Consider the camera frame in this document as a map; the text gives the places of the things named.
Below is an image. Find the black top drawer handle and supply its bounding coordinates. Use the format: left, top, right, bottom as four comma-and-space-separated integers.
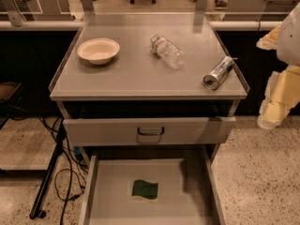
137, 127, 165, 136

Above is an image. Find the grey top drawer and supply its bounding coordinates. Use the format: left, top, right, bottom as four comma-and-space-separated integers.
64, 117, 236, 146

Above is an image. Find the grey drawer cabinet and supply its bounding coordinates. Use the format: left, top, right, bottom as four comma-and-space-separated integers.
48, 13, 251, 225

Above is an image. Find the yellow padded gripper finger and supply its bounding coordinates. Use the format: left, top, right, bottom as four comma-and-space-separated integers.
257, 65, 300, 129
256, 25, 280, 51

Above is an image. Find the black tripod leg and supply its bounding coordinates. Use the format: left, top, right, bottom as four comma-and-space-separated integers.
29, 125, 64, 219

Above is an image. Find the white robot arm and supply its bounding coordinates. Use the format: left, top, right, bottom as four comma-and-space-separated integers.
257, 4, 300, 129

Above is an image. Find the open grey middle drawer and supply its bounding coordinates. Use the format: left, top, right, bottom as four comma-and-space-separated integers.
79, 145, 226, 225

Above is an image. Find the green and yellow sponge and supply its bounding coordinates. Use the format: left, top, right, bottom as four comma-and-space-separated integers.
131, 179, 158, 202

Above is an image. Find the clear plastic water bottle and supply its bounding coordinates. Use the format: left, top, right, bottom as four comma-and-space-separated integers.
150, 35, 185, 70

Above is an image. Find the white horizontal rail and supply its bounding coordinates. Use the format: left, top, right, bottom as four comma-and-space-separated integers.
0, 21, 281, 31

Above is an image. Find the black floor cable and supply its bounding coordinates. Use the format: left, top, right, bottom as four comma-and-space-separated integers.
37, 115, 89, 225

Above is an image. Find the white paper bowl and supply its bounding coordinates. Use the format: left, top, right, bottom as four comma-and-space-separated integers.
77, 38, 120, 66

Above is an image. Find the silver drink can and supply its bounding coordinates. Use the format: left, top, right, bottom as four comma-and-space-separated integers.
202, 56, 234, 90

